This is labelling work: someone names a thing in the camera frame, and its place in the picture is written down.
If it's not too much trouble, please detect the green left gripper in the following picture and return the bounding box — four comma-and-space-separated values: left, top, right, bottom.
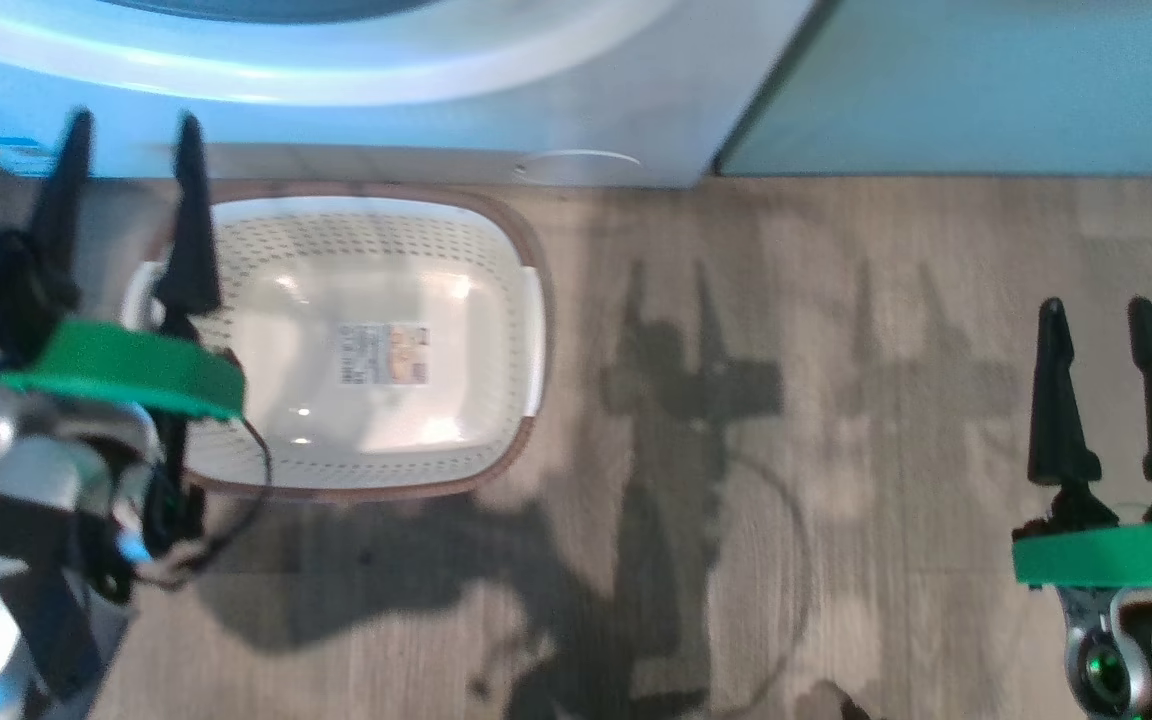
0, 108, 247, 421

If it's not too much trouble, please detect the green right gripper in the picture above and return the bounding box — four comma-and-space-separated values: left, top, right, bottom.
1011, 295, 1152, 591

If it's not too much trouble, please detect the white perforated basket brown rim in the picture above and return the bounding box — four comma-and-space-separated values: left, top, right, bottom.
121, 180, 552, 501

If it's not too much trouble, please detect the printed basket label sticker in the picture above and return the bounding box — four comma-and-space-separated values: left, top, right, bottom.
336, 322, 430, 387

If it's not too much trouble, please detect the white front-load washing machine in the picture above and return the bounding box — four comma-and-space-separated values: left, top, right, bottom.
0, 0, 822, 189

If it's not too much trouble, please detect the wide pale green cabinet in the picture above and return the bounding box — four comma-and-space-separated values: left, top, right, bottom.
716, 0, 1152, 179

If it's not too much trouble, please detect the thin black looped cable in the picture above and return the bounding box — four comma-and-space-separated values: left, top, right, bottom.
126, 350, 273, 587

